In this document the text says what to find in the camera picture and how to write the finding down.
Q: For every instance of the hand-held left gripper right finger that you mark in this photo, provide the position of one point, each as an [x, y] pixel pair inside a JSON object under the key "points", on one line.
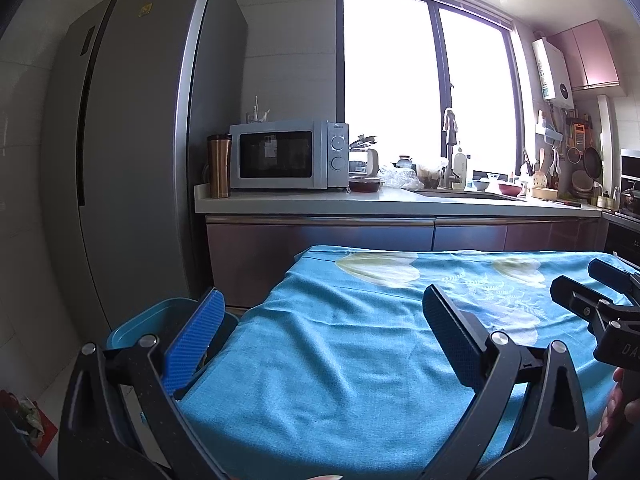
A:
{"points": [[452, 345]]}

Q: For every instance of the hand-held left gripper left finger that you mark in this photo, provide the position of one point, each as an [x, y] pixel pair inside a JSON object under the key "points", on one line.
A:
{"points": [[195, 345]]}

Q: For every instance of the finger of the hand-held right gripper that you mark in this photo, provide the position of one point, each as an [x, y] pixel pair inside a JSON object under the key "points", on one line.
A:
{"points": [[580, 297], [615, 275]]}

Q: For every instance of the blue plastic bin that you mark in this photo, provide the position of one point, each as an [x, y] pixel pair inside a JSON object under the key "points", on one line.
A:
{"points": [[150, 317]]}

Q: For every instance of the person's right hand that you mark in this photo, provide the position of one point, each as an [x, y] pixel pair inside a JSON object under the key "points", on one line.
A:
{"points": [[614, 395]]}

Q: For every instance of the person's left hand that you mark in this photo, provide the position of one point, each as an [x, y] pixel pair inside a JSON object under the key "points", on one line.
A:
{"points": [[325, 477]]}

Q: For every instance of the black built-in oven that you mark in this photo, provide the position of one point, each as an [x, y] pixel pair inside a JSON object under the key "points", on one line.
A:
{"points": [[622, 237]]}

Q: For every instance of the kitchen knife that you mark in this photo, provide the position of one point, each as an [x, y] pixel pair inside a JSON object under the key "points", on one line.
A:
{"points": [[570, 202]]}

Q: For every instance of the pale yellow bowl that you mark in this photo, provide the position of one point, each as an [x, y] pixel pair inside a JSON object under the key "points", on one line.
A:
{"points": [[544, 192]]}

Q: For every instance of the black frying pan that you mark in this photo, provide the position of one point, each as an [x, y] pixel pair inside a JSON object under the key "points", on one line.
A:
{"points": [[593, 162]]}

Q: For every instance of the perforated spatula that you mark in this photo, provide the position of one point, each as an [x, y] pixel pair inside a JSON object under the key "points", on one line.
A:
{"points": [[539, 177]]}

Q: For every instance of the white pipe cover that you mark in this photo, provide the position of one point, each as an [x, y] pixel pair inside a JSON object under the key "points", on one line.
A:
{"points": [[608, 150]]}

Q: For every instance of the small hanging strainer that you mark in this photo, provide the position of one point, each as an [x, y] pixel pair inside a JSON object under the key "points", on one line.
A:
{"points": [[574, 154]]}

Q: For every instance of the blue floral tablecloth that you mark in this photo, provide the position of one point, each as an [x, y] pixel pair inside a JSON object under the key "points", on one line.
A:
{"points": [[325, 360]]}

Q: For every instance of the red bowl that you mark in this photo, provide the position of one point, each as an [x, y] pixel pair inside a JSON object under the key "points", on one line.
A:
{"points": [[510, 189]]}

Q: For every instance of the orange grater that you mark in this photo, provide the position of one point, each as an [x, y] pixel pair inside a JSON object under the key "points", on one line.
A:
{"points": [[579, 135]]}

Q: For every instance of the small white bowl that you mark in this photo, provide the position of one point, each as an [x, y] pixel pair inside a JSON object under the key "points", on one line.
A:
{"points": [[481, 185]]}

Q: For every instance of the steel kitchen sink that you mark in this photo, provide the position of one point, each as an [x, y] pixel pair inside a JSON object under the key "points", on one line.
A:
{"points": [[465, 195]]}

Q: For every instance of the brown base cabinets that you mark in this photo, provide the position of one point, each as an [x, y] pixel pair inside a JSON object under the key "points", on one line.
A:
{"points": [[320, 240]]}

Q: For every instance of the clear plastic bag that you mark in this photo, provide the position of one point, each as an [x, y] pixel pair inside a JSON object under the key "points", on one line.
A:
{"points": [[400, 178]]}

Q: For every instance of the white soap bottle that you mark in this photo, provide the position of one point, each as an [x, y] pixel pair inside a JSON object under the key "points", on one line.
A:
{"points": [[460, 167]]}

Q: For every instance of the copper thermos flask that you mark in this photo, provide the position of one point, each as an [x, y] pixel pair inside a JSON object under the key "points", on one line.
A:
{"points": [[220, 167]]}

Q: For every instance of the dark red lidded container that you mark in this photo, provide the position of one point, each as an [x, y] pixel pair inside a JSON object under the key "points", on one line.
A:
{"points": [[365, 185]]}

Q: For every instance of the white kitchen countertop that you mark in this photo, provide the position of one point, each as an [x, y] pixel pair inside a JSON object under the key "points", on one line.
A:
{"points": [[310, 202]]}

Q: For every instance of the red bag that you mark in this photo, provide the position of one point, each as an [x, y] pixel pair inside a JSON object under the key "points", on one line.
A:
{"points": [[27, 420]]}

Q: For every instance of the grey refrigerator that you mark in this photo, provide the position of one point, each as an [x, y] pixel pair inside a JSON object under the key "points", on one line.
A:
{"points": [[135, 150]]}

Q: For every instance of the steel kitchen faucet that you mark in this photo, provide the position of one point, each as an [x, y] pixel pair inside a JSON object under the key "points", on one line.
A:
{"points": [[450, 140]]}

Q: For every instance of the glass kettle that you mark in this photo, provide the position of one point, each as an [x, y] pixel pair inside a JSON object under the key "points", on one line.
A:
{"points": [[364, 160]]}

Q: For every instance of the white microwave oven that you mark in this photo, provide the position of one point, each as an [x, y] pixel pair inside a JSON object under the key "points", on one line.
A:
{"points": [[277, 155]]}

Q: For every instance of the white water heater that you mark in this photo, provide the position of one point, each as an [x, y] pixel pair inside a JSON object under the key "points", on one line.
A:
{"points": [[552, 72]]}

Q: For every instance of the white figurines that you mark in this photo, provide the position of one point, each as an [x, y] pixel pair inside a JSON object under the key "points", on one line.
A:
{"points": [[259, 115]]}

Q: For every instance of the dark framed window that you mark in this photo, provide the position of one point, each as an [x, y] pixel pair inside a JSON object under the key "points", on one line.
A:
{"points": [[390, 80]]}

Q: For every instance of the blue wall shelf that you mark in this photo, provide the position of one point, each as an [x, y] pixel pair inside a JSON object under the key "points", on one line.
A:
{"points": [[548, 133]]}

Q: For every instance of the pink wall cabinet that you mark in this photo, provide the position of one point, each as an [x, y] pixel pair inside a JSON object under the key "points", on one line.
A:
{"points": [[590, 55]]}

